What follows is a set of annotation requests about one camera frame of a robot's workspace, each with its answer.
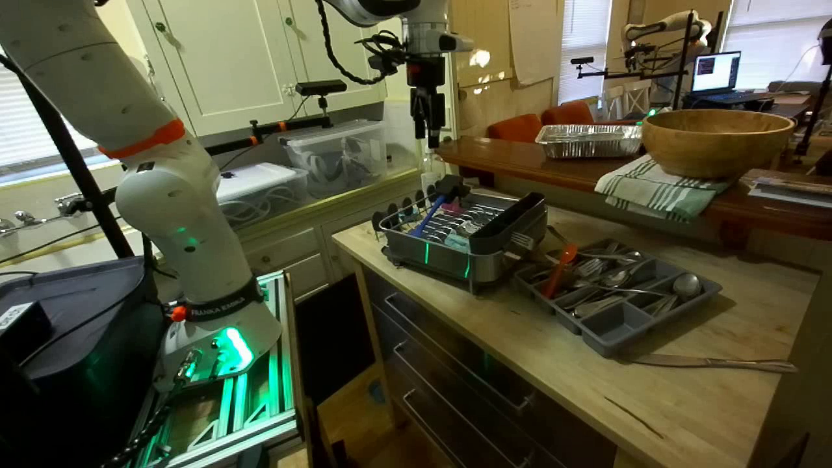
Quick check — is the black stereo camera on stand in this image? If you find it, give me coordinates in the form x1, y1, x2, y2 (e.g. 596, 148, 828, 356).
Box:
296, 80, 349, 113

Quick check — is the wooden bowl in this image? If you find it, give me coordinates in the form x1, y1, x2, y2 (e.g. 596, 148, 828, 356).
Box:
642, 110, 793, 179

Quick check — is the clear plastic storage bin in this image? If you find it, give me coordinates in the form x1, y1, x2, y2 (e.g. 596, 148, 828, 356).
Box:
280, 119, 388, 197

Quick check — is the laptop computer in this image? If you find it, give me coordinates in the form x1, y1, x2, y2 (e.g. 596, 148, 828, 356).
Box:
691, 53, 742, 95

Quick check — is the blue plastic ladle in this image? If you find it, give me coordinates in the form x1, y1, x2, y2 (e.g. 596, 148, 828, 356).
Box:
409, 196, 447, 236

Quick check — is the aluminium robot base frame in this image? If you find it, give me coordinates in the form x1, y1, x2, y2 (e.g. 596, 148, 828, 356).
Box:
128, 272, 304, 468

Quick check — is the aluminium foil tray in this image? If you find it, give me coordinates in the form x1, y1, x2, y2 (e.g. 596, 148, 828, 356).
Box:
535, 126, 642, 158

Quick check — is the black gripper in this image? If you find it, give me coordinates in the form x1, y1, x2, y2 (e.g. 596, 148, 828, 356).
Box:
406, 54, 444, 148

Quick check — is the grey cutlery tray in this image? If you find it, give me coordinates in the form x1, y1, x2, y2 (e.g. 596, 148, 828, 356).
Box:
512, 240, 721, 356

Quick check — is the orange handled utensil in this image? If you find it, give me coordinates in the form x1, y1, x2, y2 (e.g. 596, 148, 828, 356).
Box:
542, 244, 578, 298

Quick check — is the black camera tripod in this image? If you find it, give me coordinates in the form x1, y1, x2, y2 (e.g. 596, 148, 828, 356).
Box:
0, 54, 133, 257

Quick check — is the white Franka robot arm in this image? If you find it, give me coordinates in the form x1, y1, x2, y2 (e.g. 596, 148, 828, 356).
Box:
0, 0, 280, 385

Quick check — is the grey wire dish rack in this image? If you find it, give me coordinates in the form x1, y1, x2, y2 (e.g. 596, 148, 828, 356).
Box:
373, 178, 546, 292

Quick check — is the green striped dish towel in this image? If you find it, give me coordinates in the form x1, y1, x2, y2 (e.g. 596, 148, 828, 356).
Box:
596, 157, 728, 225

